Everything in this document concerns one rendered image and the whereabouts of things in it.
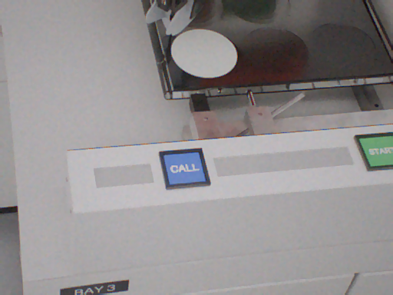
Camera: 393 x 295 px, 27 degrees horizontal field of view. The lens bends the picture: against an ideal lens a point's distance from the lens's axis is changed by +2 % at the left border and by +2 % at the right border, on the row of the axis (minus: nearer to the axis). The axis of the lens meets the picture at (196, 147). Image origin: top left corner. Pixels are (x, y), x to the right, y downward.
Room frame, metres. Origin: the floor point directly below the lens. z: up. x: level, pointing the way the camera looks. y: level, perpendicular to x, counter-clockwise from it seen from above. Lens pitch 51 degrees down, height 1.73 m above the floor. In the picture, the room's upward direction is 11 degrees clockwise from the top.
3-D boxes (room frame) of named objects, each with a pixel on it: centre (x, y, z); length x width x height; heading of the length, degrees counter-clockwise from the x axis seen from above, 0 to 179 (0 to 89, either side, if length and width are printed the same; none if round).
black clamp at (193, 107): (0.76, 0.01, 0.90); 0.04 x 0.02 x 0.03; 20
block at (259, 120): (0.74, -0.09, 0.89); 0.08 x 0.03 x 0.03; 20
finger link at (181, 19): (0.87, 0.06, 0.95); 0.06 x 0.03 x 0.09; 154
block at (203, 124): (0.71, -0.01, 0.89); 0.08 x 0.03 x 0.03; 20
